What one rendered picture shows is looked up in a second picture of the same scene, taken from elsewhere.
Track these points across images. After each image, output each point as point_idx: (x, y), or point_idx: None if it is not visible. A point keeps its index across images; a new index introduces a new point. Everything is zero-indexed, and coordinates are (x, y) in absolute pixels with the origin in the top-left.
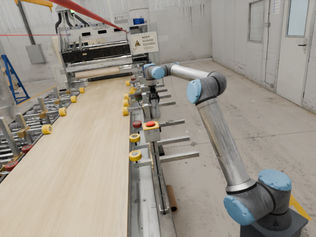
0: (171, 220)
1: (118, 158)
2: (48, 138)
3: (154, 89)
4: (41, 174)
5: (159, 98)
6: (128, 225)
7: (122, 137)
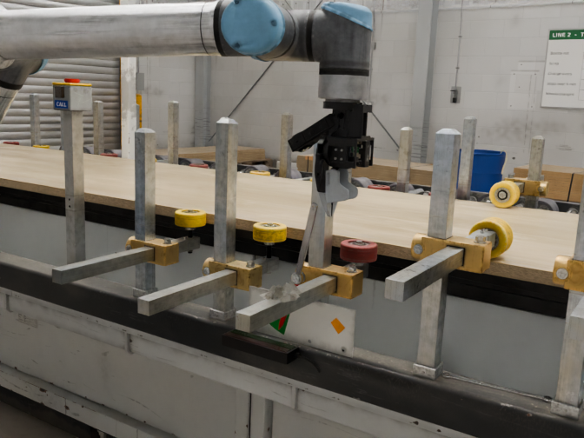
0: (49, 274)
1: (211, 208)
2: (459, 203)
3: (319, 120)
4: (295, 189)
5: (315, 168)
6: (123, 268)
7: (301, 223)
